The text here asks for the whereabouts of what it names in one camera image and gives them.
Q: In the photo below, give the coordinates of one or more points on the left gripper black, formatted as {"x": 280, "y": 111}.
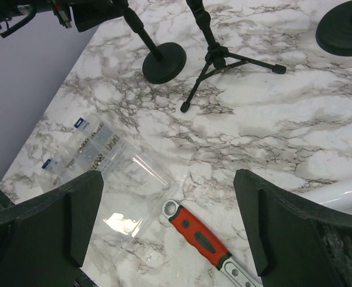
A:
{"x": 87, "y": 14}

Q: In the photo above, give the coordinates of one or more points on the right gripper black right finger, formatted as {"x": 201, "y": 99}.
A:
{"x": 293, "y": 241}

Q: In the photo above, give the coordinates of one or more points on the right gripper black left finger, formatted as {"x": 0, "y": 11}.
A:
{"x": 44, "y": 240}

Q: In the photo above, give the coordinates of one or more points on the white microphone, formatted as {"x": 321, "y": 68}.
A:
{"x": 336, "y": 196}

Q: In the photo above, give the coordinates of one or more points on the black clip stand round base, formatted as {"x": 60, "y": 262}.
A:
{"x": 165, "y": 61}

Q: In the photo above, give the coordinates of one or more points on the black tripod shock mount stand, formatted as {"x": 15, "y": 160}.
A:
{"x": 218, "y": 59}

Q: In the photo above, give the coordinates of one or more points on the small clear plastic bag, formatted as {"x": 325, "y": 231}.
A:
{"x": 125, "y": 226}

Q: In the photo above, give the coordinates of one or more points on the clear screw organizer box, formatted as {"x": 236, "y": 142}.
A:
{"x": 134, "y": 184}

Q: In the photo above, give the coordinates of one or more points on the red handle adjustable wrench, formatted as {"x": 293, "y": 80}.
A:
{"x": 197, "y": 234}

